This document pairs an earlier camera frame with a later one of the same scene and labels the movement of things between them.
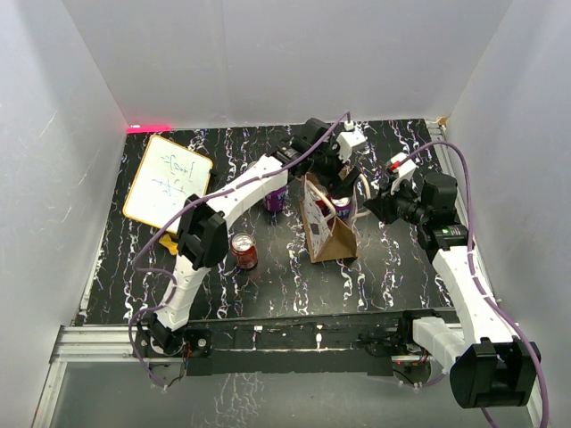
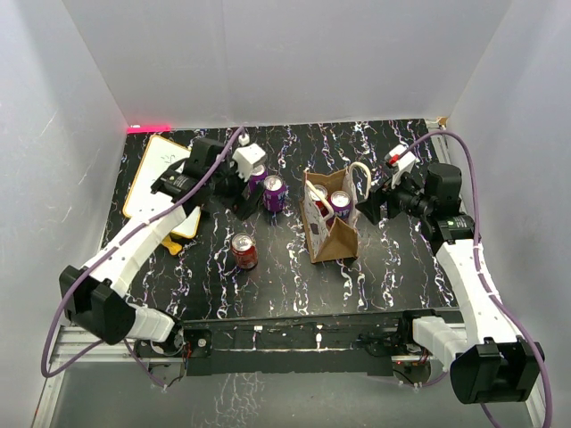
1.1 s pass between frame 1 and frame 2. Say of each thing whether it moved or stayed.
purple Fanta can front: stayed
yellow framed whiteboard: stayed
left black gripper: moved
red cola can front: stayed
